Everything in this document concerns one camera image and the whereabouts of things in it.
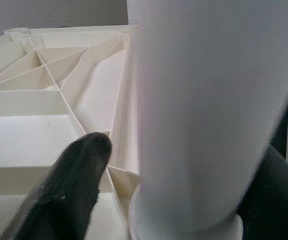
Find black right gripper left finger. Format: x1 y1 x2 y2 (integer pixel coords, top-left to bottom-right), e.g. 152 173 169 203
0 131 113 240

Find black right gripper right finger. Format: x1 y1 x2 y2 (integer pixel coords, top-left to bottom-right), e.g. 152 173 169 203
236 143 288 240

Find white plastic table top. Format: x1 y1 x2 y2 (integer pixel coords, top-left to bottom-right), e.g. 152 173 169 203
0 24 245 240

